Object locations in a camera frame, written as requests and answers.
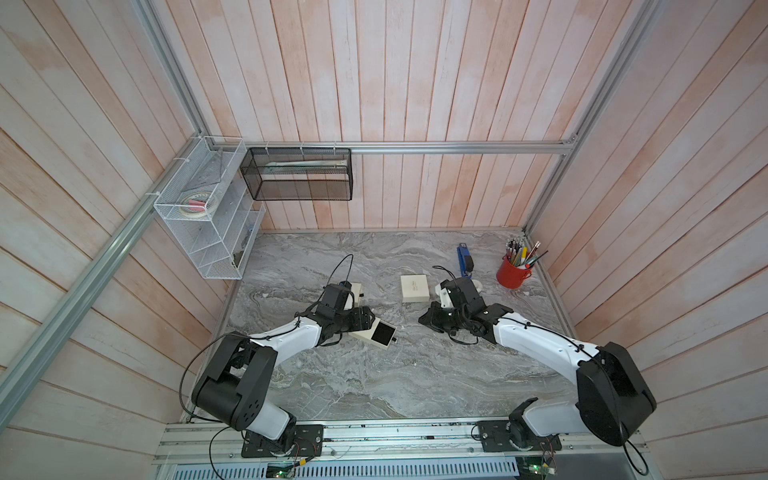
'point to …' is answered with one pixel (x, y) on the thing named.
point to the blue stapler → (466, 261)
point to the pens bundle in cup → (520, 255)
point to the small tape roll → (477, 285)
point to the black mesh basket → (299, 173)
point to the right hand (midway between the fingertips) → (417, 317)
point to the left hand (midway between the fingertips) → (364, 322)
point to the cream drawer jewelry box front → (356, 290)
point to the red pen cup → (511, 276)
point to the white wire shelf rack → (221, 242)
